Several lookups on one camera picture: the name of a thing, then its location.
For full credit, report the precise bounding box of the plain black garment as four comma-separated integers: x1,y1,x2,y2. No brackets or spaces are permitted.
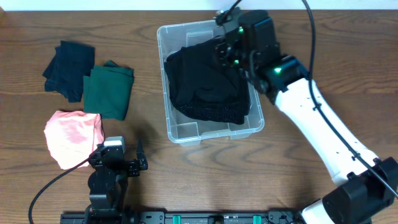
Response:
164,39,250,113

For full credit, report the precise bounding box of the clear plastic storage bin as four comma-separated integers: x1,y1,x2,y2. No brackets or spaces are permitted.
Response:
157,20,265,146

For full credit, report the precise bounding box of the black glittery garment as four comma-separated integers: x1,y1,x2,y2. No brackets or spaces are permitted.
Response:
173,96,251,125

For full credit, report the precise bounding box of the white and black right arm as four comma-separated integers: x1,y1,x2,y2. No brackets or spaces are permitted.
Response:
217,25,397,223

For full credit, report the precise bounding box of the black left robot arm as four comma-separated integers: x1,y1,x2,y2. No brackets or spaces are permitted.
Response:
86,136,148,223

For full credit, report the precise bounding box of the pink folded garment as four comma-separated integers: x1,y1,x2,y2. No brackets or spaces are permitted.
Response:
44,111,104,170

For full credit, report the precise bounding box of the dark green folded garment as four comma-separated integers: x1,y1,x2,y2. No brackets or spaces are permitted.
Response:
83,60,134,121

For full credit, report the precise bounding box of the dark navy folded garment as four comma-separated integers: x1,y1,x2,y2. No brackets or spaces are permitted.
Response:
43,40,95,103

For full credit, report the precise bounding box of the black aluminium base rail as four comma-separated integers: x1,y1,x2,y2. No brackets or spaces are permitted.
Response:
60,211,304,224

